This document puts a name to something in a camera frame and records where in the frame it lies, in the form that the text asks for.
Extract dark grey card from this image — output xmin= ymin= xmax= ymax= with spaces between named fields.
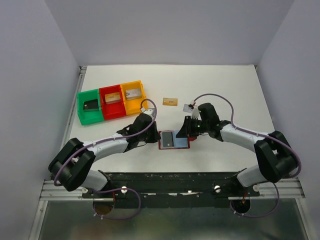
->
xmin=161 ymin=131 xmax=174 ymax=148

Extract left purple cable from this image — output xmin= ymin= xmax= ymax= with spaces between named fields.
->
xmin=53 ymin=98 xmax=158 ymax=221

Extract aluminium frame rail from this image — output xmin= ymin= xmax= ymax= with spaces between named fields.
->
xmin=38 ymin=66 xmax=87 ymax=201

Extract yellow plastic bin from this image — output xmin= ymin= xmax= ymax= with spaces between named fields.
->
xmin=120 ymin=80 xmax=147 ymax=116

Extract green plastic bin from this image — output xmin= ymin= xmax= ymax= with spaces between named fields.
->
xmin=77 ymin=88 xmax=104 ymax=126

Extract silver card in yellow bin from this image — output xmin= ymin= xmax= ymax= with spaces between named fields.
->
xmin=125 ymin=88 xmax=142 ymax=100

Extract gold card in red bin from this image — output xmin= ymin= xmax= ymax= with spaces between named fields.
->
xmin=104 ymin=92 xmax=121 ymax=104

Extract black card in green bin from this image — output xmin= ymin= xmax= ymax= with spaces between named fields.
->
xmin=83 ymin=99 xmax=99 ymax=112

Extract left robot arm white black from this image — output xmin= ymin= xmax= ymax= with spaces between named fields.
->
xmin=48 ymin=112 xmax=160 ymax=198

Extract red plastic bin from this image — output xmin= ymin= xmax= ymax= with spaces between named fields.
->
xmin=98 ymin=84 xmax=126 ymax=121

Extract gold VIP card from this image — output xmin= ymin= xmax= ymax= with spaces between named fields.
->
xmin=162 ymin=97 xmax=178 ymax=106

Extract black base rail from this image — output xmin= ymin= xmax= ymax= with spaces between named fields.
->
xmin=82 ymin=172 xmax=260 ymax=209

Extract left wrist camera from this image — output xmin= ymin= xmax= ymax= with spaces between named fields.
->
xmin=140 ymin=107 xmax=155 ymax=118

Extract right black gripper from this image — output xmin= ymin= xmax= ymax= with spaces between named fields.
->
xmin=175 ymin=115 xmax=210 ymax=138

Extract red leather card holder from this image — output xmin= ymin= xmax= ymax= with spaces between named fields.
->
xmin=158 ymin=130 xmax=197 ymax=150

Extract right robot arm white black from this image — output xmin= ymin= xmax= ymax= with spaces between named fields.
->
xmin=176 ymin=103 xmax=299 ymax=196

